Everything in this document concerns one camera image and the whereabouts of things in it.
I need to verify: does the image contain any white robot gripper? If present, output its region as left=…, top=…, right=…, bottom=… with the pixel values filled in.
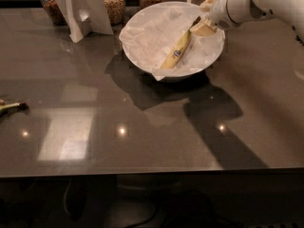
left=190, top=0, right=253, bottom=37

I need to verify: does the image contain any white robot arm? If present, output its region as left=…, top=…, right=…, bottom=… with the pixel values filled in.
left=190, top=0, right=304, bottom=44

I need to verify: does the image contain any yellow banana with sticker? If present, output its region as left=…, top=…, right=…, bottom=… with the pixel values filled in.
left=161, top=16, right=201, bottom=69

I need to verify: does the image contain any white bowl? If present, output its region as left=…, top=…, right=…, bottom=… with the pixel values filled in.
left=121, top=1, right=226, bottom=83

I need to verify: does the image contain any banana stem at left edge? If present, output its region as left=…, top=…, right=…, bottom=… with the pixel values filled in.
left=0, top=100, right=29, bottom=115

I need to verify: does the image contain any white crumpled paper liner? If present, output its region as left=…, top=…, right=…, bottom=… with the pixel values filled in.
left=119, top=6, right=222, bottom=82

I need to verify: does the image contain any glass jar of nuts middle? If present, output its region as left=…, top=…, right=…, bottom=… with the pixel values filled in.
left=104, top=0, right=125, bottom=26

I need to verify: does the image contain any white folded card stand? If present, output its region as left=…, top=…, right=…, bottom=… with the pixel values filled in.
left=55, top=0, right=113, bottom=43

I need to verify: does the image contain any glass jar of nuts left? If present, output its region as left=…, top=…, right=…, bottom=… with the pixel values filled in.
left=40, top=0, right=67, bottom=26

